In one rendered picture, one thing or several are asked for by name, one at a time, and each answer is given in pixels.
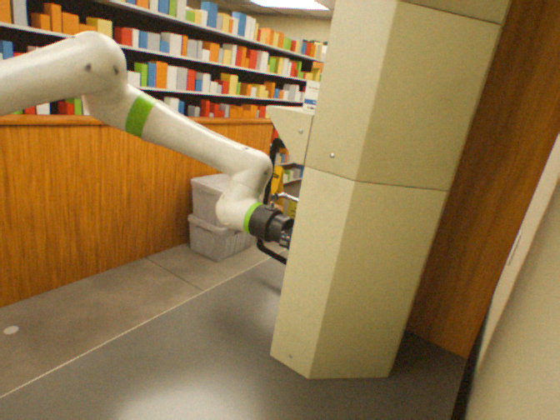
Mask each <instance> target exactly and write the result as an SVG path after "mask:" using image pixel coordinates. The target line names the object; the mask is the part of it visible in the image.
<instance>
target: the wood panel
mask: <svg viewBox="0 0 560 420"><path fill-rule="evenodd" d="M559 132H560V0H512V3H511V6H510V8H509V11H508V14H507V18H506V21H505V23H504V26H503V27H502V34H501V37H500V39H499V42H498V45H497V49H496V52H495V55H494V58H493V60H492V65H491V67H490V70H489V73H488V75H487V80H486V82H485V85H484V88H483V90H482V96H481V98H480V101H479V104H478V106H477V111H476V113H475V116H474V119H473V121H472V126H471V128H470V131H469V134H468V137H467V141H466V144H465V147H464V149H463V152H462V156H461V159H460V162H459V164H458V167H457V171H456V174H455V177H454V180H453V183H452V187H451V190H450V193H449V195H448V198H447V202H446V205H445V208H444V211H443V214H442V218H441V221H440V223H439V226H438V229H437V233H436V236H435V238H434V241H433V244H432V248H431V251H430V254H429V257H428V260H427V264H426V267H425V269H424V272H423V275H422V279H421V282H420V284H419V287H418V290H417V294H416V297H415V300H414V303H413V305H412V310H411V312H410V315H409V318H408V320H407V325H406V327H405V330H407V331H409V332H410V333H414V334H416V335H418V336H419V337H421V338H424V339H426V340H428V341H430V342H432V343H435V344H437V345H438V346H440V347H442V348H445V349H447V350H449V351H451V352H453V353H456V354H457V355H459V356H461V357H463V358H466V359H468V355H469V353H470V351H471V348H472V346H473V343H474V341H475V338H476V336H477V334H478V330H479V328H480V326H481V324H482V321H483V319H484V316H485V314H486V311H487V310H488V306H489V303H490V302H491V299H492V297H493V294H494V292H495V289H496V287H497V285H498V281H499V279H500V277H501V275H502V273H503V269H504V267H505V265H506V262H507V260H508V257H509V254H510V252H511V251H512V248H513V244H514V243H515V240H516V238H517V235H518V232H519V230H520V228H521V226H522V224H523V220H524V218H525V216H526V213H527V211H528V208H529V206H530V203H531V201H532V199H533V195H534V193H535V191H536V189H537V186H538V183H539V181H540V179H541V176H542V175H543V171H544V168H545V167H546V164H547V162H548V159H549V157H550V154H551V152H552V150H553V146H554V144H555V142H556V140H557V137H558V134H559Z"/></svg>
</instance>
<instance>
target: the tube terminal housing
mask: <svg viewBox="0 0 560 420"><path fill-rule="evenodd" d="M502 31H503V30H502V27H501V25H498V24H495V23H491V22H484V21H481V20H477V19H474V18H470V17H464V16H460V15H457V14H452V13H449V12H443V11H439V10H435V9H431V8H428V7H422V6H418V5H414V4H411V3H407V2H400V1H395V0H336V2H335V6H334V11H333V15H332V24H331V28H330V33H329V38H328V43H327V51H326V56H325V60H324V64H323V70H322V78H321V82H320V87H319V92H318V96H317V105H316V109H315V114H314V119H313V124H312V131H311V137H310V141H309V145H308V150H307V159H306V163H305V166H306V167H304V171H303V176H302V185H301V189H300V193H299V199H298V203H297V211H296V216H295V221H294V225H293V230H292V238H291V243H290V248H289V253H288V257H287V266H286V270H285V274H284V279H283V284H282V292H281V297H280V302H279V306H278V311H277V319H276V324H275V328H274V334H273V338H272V346H271V351H270V356H272V357H274V358H276V359H277V360H278V361H280V362H281V363H284V364H285V365H287V366H288V367H290V368H291V369H293V370H294V371H296V372H298V373H300V374H301V375H303V376H304V377H305V378H307V379H323V378H386V377H387V376H388V374H389V373H390V372H391V370H392V368H393V364H394V361H395V358H396V356H397V353H398V349H399V346H400V343H401V341H402V338H403V333H404V330H405V327H406V325H407V322H408V318H409V315H410V312H411V310H412V307H413V303H414V300H415V297H416V294H417V291H418V287H419V284H420V282H421V279H422V276H423V272H424V269H425V267H426V264H427V261H428V257H429V254H430V251H431V248H432V245H433V241H434V238H435V236H436V233H437V230H438V226H439V223H440V221H441V218H442V215H443V211H444V208H445V205H446V202H447V200H448V195H449V193H450V190H451V187H452V185H453V180H454V177H455V174H456V171H457V169H458V164H459V162H460V159H461V156H462V154H463V149H464V147H465V144H466V141H467V139H468V134H469V131H470V128H471V126H472V123H473V119H474V116H475V113H476V111H477V108H478V104H479V101H480V98H481V96H482V92H483V88H484V85H485V82H486V80H487V77H488V73H489V70H490V67H491V65H492V62H493V58H494V55H495V52H496V49H497V46H498V42H499V39H500V37H501V34H502Z"/></svg>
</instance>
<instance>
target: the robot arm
mask: <svg viewBox="0 0 560 420"><path fill-rule="evenodd" d="M77 96H82V102H83V105H84V107H85V108H86V110H87V112H88V113H89V114H90V115H91V116H92V117H93V118H95V119H97V120H98V121H100V122H102V123H106V124H107V125H109V126H112V127H114V128H117V129H119V130H122V131H124V132H125V133H129V134H132V135H133V136H136V137H139V138H141V140H143V141H146V142H149V143H154V144H157V145H159V146H162V147H165V148H168V149H171V150H173V151H175V152H178V153H181V154H184V155H186V156H188V157H190V158H193V159H196V160H198V161H199V162H201V163H205V164H207V165H208V166H210V167H212V168H215V169H216V170H218V171H219V172H220V171H221V172H223V173H225V174H227V175H228V176H229V177H230V180H229V183H228V185H227V186H226V188H225V190H224V192H223V193H222V196H221V197H220V198H219V200H218V202H217V206H216V215H217V219H218V221H219V222H220V223H221V224H222V225H223V226H224V227H226V228H229V229H234V230H238V231H242V232H245V233H248V234H250V235H252V236H254V237H256V238H260V239H262V240H263V241H264V242H265V243H266V242H268V243H270V242H272V241H274V242H275V243H279V246H280V247H283V248H286V249H288V250H289V248H290V243H291V238H292V234H293V225H294V220H293V219H292V218H291V217H288V216H285V215H283V212H282V211H281V210H279V209H278V208H277V207H274V206H273V202H270V205H269V206H268V205H266V204H263V203H261V202H259V200H260V197H261V196H262V194H263V191H264V189H265V187H266V186H267V184H268V182H269V180H270V178H271V176H272V175H273V164H272V161H271V159H270V158H269V156H268V155H267V154H265V153H264V152H261V151H258V150H256V149H253V148H251V147H247V146H244V145H242V144H240V143H238V142H234V141H233V140H231V139H228V138H226V137H224V136H221V135H219V134H217V133H215V132H213V131H211V130H209V129H207V128H205V127H203V126H201V125H200V124H198V123H196V122H194V121H193V120H191V119H189V118H187V117H185V116H183V115H182V114H181V113H179V112H177V111H176V110H174V109H173V108H171V107H169V106H168V105H167V104H166V103H164V102H162V101H161V100H157V99H155V98H153V97H151V96H149V95H147V94H146V93H145V92H142V91H140V90H138V89H136V88H135V87H133V86H131V85H129V84H128V81H127V64H126V59H125V56H124V54H123V51H122V49H121V48H120V47H119V46H118V45H117V43H116V42H115V41H113V40H112V39H111V38H110V37H108V36H107V35H104V34H102V33H100V32H80V33H79V34H77V35H74V36H72V37H69V38H67V39H64V40H62V41H60V42H56V43H54V44H52V45H49V46H46V47H43V48H40V49H38V50H35V51H32V52H28V53H25V54H23V55H20V56H16V57H12V58H9V59H6V60H2V61H0V117H2V116H5V115H8V114H10V113H15V112H18V111H21V110H23V109H27V108H32V107H36V106H38V105H42V104H45V103H51V102H55V101H58V100H62V99H66V98H73V97H77Z"/></svg>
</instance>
